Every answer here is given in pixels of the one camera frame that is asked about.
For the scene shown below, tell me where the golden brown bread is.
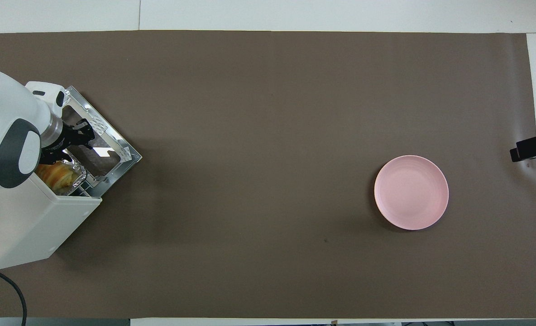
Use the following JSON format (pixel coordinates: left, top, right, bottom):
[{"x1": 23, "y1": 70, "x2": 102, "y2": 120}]
[{"x1": 36, "y1": 162, "x2": 77, "y2": 190}]

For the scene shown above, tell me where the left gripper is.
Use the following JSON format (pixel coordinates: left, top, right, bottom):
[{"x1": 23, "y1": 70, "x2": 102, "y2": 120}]
[{"x1": 39, "y1": 119, "x2": 96, "y2": 166}]

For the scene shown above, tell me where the bread on oven tray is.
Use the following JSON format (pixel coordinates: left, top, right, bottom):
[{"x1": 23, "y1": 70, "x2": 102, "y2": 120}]
[{"x1": 34, "y1": 154, "x2": 88, "y2": 197}]

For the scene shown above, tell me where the pink round plate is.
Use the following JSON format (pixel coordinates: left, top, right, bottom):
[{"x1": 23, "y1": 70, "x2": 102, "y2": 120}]
[{"x1": 374, "y1": 155, "x2": 450, "y2": 231}]

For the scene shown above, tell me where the black cable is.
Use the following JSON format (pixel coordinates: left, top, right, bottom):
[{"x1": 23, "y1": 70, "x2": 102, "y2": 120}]
[{"x1": 0, "y1": 263, "x2": 28, "y2": 326}]

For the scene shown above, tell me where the white toaster oven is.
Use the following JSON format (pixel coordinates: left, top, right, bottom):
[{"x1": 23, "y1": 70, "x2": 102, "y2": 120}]
[{"x1": 0, "y1": 81, "x2": 143, "y2": 271}]

